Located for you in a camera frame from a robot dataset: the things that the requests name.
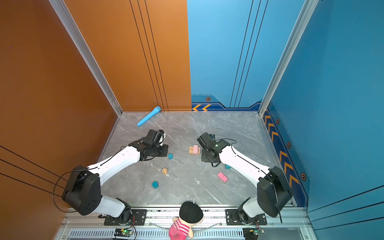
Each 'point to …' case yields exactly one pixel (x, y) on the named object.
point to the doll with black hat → (190, 215)
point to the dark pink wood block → (223, 177)
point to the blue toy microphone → (157, 109)
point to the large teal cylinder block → (155, 184)
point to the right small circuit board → (258, 231)
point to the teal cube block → (227, 167)
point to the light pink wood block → (195, 149)
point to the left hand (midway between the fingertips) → (168, 149)
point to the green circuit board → (124, 232)
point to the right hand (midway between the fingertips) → (206, 157)
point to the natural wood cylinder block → (165, 171)
